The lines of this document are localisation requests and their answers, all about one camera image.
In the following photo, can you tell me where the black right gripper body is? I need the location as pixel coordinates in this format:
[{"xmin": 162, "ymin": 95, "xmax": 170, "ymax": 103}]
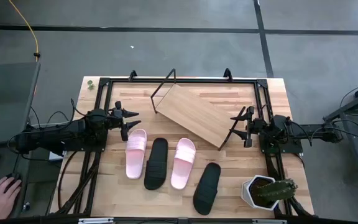
[{"xmin": 244, "ymin": 106, "xmax": 269, "ymax": 148}]

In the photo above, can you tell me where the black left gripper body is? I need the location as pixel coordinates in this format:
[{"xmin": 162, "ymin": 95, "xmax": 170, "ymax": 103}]
[{"xmin": 106, "ymin": 100, "xmax": 131, "ymax": 142}]

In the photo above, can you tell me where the pink rubber slide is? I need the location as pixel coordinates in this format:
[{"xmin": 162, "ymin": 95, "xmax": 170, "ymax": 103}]
[
  {"xmin": 170, "ymin": 138, "xmax": 196, "ymax": 190},
  {"xmin": 125, "ymin": 128, "xmax": 148, "ymax": 180}
]

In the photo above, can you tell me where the wooden shelf with black frame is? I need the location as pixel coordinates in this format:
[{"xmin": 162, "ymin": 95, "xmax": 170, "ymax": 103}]
[{"xmin": 150, "ymin": 68, "xmax": 247, "ymax": 152}]

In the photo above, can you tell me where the black rubber slide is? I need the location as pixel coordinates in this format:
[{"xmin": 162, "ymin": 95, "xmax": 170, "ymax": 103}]
[
  {"xmin": 144, "ymin": 138, "xmax": 169, "ymax": 191},
  {"xmin": 193, "ymin": 162, "xmax": 222, "ymax": 216}
]

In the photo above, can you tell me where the white hexagonal plant pot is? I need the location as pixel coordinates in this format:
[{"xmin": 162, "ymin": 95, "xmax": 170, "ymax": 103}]
[{"xmin": 240, "ymin": 174, "xmax": 281, "ymax": 211}]

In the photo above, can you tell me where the green cactus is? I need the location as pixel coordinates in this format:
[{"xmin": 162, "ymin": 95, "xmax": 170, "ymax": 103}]
[{"xmin": 252, "ymin": 178, "xmax": 299, "ymax": 203}]

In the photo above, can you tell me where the white marker pen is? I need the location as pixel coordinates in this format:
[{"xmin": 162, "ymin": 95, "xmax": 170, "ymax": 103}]
[{"xmin": 78, "ymin": 217, "xmax": 114, "ymax": 224}]

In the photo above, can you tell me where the person's hand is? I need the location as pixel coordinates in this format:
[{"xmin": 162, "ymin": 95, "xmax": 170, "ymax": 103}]
[{"xmin": 0, "ymin": 176, "xmax": 22, "ymax": 221}]

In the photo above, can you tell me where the black metal table frame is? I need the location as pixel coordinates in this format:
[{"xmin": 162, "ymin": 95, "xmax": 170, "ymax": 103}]
[{"xmin": 50, "ymin": 68, "xmax": 313, "ymax": 218}]

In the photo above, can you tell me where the silver metal bracket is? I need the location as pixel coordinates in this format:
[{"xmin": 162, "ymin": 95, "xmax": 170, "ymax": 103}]
[{"xmin": 252, "ymin": 219, "xmax": 287, "ymax": 224}]

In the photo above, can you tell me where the grey metal desk frame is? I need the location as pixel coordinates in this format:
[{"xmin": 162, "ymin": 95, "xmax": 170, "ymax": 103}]
[{"xmin": 323, "ymin": 77, "xmax": 358, "ymax": 181}]

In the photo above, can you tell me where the yellow cable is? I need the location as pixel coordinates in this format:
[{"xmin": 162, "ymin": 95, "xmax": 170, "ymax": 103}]
[{"xmin": 8, "ymin": 0, "xmax": 40, "ymax": 62}]

